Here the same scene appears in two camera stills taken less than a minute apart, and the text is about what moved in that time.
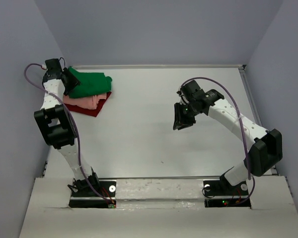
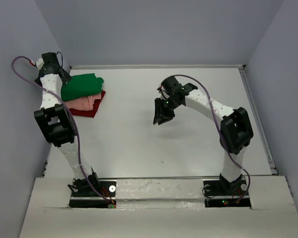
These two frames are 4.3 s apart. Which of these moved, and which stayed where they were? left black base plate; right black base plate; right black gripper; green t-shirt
Moved: green t-shirt; right black gripper
Stayed: left black base plate; right black base plate
